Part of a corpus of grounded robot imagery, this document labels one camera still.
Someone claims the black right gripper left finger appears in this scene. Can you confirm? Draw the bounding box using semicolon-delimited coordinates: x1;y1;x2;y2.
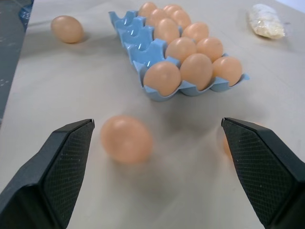
0;118;95;229

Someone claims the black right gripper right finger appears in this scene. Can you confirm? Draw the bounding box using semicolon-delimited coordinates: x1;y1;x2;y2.
221;117;305;229

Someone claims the blue plastic egg tray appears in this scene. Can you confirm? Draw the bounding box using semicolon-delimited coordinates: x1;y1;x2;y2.
108;10;251;103

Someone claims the brown egg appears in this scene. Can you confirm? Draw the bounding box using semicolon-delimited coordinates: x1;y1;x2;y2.
212;56;243;87
163;3;183;15
196;37;224;62
165;37;197;63
222;122;265;161
170;10;192;31
180;53;214;91
138;1;158;18
182;21;210;43
142;61;182;96
51;15;84;44
145;8;170;27
100;115;153;165
153;18;181;45

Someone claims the clear bag of beige grains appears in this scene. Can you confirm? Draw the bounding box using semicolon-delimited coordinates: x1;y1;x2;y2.
246;3;286;38

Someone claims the blue object beside table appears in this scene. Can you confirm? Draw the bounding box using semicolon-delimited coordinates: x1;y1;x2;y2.
19;4;34;21

